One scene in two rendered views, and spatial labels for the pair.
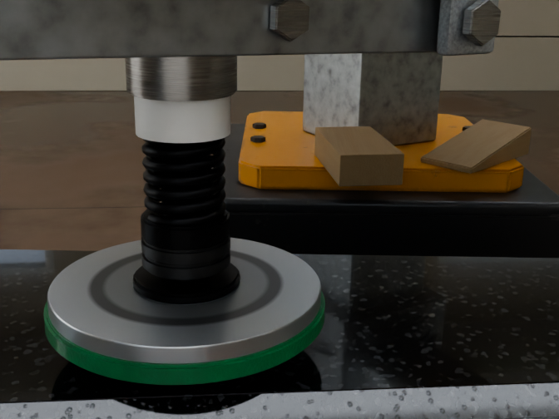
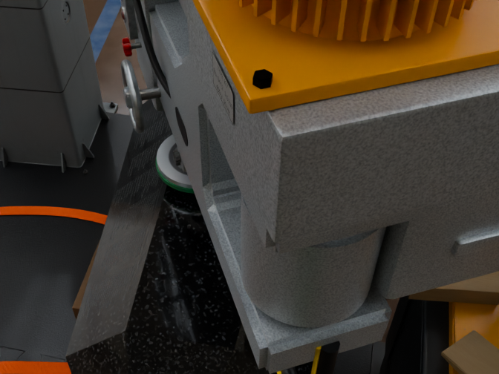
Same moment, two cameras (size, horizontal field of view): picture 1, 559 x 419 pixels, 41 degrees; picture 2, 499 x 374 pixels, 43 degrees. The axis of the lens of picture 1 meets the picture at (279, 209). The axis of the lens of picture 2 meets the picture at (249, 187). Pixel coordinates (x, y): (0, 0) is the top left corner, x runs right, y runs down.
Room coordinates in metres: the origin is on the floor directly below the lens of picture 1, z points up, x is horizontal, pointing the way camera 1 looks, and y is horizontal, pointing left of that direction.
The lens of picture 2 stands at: (0.91, -1.05, 2.00)
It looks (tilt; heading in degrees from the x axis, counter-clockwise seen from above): 47 degrees down; 102
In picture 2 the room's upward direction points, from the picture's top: 1 degrees clockwise
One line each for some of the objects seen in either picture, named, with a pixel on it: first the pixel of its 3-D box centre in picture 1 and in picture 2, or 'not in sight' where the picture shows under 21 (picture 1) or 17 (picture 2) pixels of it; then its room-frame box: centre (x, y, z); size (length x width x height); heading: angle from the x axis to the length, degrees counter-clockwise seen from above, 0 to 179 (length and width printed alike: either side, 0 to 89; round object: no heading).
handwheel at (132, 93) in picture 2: not in sight; (149, 93); (0.50, -0.09, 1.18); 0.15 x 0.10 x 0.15; 121
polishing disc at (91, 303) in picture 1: (187, 288); (198, 156); (0.54, 0.07, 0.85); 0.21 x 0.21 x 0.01
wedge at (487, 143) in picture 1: (477, 144); (496, 373); (1.28, -0.34, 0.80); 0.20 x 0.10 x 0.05; 136
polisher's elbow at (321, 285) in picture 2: not in sight; (310, 231); (0.88, -0.49, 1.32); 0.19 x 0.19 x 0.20
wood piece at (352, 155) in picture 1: (356, 154); (452, 277); (1.19, -0.12, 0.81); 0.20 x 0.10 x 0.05; 9
